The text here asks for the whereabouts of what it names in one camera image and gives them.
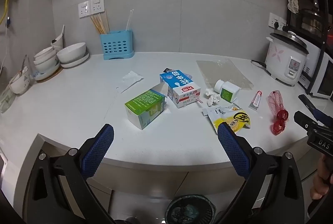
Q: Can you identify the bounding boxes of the white microwave oven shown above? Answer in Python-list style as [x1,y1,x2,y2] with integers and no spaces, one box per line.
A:
[298,43,333,98]

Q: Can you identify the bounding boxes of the small white bowl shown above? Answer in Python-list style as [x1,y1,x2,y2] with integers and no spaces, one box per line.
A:
[34,52,57,64]
[34,47,56,58]
[35,58,58,74]

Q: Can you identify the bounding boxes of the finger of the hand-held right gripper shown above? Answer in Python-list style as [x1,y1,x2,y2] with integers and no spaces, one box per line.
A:
[294,111,319,133]
[313,108,333,126]

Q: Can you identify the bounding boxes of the red mesh net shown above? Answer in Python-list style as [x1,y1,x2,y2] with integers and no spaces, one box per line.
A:
[268,90,289,135]

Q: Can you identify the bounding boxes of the clear bubble wrap sheet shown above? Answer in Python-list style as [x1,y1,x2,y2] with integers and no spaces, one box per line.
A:
[196,59,253,90]

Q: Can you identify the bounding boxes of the white plate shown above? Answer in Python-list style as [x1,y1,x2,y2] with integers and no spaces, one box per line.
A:
[60,54,89,68]

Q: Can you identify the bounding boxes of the black metal kitchen rack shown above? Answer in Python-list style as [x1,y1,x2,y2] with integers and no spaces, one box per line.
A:
[285,0,333,94]

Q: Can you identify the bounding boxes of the blue perforated utensil holder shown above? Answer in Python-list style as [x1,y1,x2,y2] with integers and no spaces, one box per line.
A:
[101,29,135,60]

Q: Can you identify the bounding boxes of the metal spoon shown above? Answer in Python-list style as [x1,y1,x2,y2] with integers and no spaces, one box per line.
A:
[19,55,29,76]

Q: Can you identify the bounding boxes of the clear plastic straws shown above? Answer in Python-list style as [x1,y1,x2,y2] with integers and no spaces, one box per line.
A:
[126,9,134,31]

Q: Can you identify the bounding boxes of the clear glass dish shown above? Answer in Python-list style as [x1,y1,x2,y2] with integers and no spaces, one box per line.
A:
[0,84,16,113]

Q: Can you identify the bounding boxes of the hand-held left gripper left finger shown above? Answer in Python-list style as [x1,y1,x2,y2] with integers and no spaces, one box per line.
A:
[23,124,115,224]

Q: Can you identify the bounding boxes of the white rice cooker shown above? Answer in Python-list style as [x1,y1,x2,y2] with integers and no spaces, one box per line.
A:
[265,31,309,87]

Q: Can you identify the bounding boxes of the blue patterned plate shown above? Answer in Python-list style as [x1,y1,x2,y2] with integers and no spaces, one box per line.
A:
[33,65,63,81]

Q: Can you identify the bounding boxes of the green and white carton box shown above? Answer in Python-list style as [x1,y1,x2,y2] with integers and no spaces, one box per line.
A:
[124,83,167,130]

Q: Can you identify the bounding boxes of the black mesh trash bin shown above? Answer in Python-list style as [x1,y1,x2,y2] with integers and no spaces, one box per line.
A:
[165,194,216,224]

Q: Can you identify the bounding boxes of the person's right hand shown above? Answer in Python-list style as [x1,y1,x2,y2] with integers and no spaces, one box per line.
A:
[310,154,333,200]

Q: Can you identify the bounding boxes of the white bowl with green mark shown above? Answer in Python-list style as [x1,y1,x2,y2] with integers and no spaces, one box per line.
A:
[9,69,31,94]

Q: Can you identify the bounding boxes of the yellow hose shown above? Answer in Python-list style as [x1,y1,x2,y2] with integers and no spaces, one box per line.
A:
[0,0,12,25]

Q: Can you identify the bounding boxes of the white bottle with green label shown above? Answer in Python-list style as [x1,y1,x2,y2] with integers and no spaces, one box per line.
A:
[214,80,240,103]

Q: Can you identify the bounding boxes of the beige kitchen cabinet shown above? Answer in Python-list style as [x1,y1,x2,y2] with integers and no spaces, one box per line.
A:
[23,134,320,224]

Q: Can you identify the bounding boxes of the blue and white milk carton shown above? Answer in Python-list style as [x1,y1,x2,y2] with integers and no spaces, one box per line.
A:
[159,69,203,109]

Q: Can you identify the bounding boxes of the red and white tube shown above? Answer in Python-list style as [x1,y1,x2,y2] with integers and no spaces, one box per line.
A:
[248,91,263,110]

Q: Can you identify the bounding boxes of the steel cooking pot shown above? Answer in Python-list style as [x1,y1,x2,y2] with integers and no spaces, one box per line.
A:
[300,9,323,32]

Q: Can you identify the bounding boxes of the yellow and white snack packet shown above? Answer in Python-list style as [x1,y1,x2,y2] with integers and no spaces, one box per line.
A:
[202,106,251,135]

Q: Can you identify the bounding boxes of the bundle of wooden chopsticks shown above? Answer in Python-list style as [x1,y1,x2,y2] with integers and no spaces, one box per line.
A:
[90,13,110,35]

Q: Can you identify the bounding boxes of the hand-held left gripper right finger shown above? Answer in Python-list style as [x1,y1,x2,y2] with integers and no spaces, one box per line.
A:
[216,122,313,224]

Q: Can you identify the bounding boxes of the clear plastic wrapper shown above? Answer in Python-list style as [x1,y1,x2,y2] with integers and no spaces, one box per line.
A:
[116,71,144,94]

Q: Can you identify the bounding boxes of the white tissue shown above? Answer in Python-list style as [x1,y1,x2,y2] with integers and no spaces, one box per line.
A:
[204,88,221,107]

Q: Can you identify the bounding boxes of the large white bowl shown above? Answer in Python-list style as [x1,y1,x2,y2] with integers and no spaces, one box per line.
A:
[57,42,87,64]

